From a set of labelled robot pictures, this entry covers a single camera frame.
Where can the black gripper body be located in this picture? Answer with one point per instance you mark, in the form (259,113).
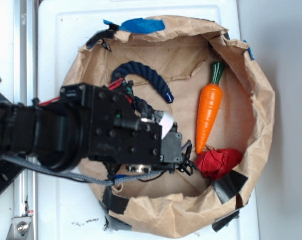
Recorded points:
(108,130)

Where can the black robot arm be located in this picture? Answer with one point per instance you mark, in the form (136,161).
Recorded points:
(50,137)

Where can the red crumpled cloth ball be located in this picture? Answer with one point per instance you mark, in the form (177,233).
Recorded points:
(215,164)

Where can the orange toy carrot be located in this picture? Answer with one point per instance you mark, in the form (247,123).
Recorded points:
(208,106)

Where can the brown paper bag basket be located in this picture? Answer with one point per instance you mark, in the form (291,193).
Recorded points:
(177,204)

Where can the white plastic tray board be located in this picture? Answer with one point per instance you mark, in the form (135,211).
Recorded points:
(67,209)

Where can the blue masking tape piece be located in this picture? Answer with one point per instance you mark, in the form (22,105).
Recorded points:
(139,25)

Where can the metal corner bracket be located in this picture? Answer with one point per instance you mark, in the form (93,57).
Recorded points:
(21,228)

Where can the aluminium rail frame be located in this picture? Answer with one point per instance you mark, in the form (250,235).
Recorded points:
(24,90)

